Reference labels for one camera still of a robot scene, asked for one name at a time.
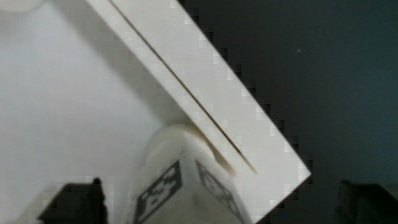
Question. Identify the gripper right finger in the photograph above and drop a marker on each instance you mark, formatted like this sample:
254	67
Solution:
366	204

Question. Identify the white fence right wall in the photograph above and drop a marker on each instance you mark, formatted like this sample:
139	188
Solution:
268	167

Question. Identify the white square table top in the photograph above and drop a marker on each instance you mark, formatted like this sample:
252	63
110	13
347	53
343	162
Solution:
84	106

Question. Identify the white table leg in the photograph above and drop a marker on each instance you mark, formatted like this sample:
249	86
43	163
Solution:
183	192

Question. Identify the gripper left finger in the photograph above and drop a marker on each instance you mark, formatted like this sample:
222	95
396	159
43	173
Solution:
77	206

